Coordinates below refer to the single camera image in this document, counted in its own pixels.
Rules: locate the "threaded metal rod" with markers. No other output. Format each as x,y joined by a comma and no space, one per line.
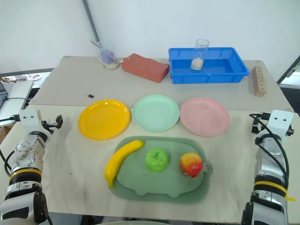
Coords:
91,22

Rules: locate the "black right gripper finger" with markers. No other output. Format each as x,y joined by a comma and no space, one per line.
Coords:
254,127

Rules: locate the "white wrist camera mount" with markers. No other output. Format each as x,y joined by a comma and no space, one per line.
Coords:
29,118
280,122

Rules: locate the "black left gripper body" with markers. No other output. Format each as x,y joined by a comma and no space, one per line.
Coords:
47,126

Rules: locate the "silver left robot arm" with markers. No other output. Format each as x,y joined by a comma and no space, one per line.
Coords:
25,153

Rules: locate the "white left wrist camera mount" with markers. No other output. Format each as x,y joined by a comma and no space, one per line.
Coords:
29,118

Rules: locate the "green pig-shaped cutting board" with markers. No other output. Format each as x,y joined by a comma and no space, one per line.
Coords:
161,182

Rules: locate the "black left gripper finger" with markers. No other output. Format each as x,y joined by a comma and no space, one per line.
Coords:
59,120

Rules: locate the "grey laptop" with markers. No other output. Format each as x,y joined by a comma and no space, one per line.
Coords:
16,96

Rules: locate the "yellow banana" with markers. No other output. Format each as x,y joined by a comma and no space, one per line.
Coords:
118,160

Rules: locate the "red and yellow apple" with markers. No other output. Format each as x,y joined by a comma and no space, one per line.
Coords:
191,164

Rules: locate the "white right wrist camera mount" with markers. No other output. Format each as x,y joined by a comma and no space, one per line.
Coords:
280,122

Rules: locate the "green apple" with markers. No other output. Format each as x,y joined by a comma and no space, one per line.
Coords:
156,160

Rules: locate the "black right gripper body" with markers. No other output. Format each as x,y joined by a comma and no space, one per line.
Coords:
262,127

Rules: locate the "pink plastic plate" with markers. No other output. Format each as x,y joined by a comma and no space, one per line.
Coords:
205,116

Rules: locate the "mint green plastic plate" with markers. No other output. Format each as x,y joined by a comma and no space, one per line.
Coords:
155,113

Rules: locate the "clear plastic cup with grains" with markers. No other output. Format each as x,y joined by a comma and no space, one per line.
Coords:
199,58

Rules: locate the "clear beaker with purple scoop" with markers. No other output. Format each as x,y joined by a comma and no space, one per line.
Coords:
107,57

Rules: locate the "blue plastic bin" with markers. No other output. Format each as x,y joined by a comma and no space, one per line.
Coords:
218,70

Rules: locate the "black metal frame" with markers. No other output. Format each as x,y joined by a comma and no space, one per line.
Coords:
290,69

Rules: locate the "green silicone mat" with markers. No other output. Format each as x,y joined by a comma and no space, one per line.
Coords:
199,189

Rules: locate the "red brick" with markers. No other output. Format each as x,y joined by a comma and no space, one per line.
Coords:
144,68

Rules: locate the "yellow plastic plate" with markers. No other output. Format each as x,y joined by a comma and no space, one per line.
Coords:
104,119

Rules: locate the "wooden block with holes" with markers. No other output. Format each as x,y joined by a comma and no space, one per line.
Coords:
258,82

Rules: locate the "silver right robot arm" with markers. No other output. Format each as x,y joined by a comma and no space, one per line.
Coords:
269,168

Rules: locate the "beige table cloth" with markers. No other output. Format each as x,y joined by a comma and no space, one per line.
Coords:
75,164

